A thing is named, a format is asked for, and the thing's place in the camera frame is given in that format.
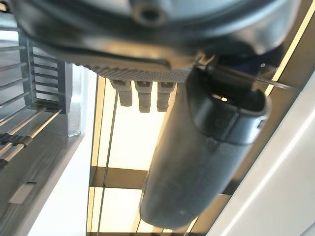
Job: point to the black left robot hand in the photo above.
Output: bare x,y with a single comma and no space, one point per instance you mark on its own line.
197,152

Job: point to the grey dishwasher door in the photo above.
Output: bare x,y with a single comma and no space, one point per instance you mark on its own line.
37,159

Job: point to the white cabinet panel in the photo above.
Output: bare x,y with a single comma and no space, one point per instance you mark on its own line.
278,177

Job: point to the dark slatted cutlery basket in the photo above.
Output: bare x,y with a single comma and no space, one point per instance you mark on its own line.
46,76

